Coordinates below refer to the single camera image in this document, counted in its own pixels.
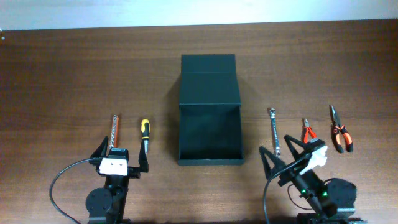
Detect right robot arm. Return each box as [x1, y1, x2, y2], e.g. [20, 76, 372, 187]
[259, 135, 367, 224]

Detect orange black long-nose pliers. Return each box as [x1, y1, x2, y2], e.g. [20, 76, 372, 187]
[329, 105, 354, 153]

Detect orange socket bit rail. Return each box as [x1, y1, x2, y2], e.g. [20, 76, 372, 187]
[109, 115, 119, 149]

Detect small red cutting pliers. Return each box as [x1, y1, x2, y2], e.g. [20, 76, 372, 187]
[302, 118, 318, 144]

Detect black cable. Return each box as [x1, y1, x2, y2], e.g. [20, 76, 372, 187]
[49, 157, 101, 224]
[262, 154, 308, 224]

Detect yellow black screwdriver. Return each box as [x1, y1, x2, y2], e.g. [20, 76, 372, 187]
[141, 119, 150, 154]

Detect left black cable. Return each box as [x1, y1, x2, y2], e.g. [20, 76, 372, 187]
[49, 157, 101, 224]

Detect dark green open box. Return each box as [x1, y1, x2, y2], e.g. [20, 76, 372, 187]
[178, 54, 244, 166]

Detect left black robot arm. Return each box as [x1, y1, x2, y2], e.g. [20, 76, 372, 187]
[85, 136, 149, 224]

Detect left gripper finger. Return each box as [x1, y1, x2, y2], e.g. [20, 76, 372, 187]
[139, 140, 149, 173]
[90, 136, 109, 165]

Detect right black cable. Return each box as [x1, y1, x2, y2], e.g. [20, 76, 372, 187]
[262, 154, 308, 224]

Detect silver ratchet wrench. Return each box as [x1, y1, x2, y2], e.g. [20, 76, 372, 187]
[269, 108, 280, 157]

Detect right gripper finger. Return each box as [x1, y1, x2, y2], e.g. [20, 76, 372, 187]
[284, 134, 311, 159]
[259, 146, 286, 180]

